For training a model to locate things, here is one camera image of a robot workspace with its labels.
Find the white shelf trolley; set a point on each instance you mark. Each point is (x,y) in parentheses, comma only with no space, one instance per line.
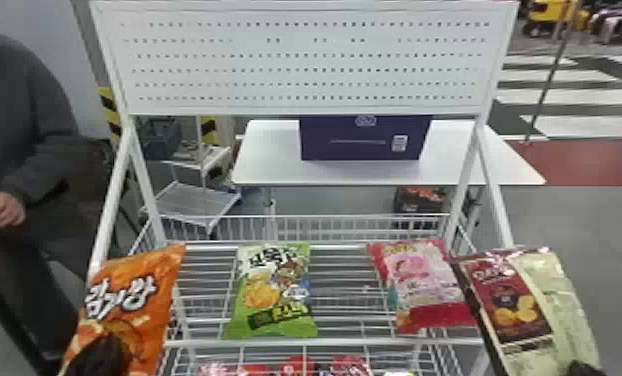
(195,202)

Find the person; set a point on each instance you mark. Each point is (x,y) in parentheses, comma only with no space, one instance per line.
(17,131)

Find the orange snack packet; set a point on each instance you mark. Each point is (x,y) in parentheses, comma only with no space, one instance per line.
(132,294)

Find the dark red snack packet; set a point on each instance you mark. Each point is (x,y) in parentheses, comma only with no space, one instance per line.
(510,304)

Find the yellow black striped post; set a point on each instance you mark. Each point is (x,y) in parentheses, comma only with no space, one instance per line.
(110,113)

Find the pink snack packet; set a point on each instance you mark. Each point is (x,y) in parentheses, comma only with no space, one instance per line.
(421,286)

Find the white side table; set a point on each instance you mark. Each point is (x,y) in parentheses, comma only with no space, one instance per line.
(274,157)

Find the dark blue box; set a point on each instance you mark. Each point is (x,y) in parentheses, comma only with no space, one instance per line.
(353,139)

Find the green snack packet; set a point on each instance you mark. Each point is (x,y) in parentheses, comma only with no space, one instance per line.
(271,294)

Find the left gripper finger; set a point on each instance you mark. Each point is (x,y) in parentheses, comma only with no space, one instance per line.
(101,359)

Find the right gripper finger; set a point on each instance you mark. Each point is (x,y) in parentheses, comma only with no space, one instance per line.
(586,369)

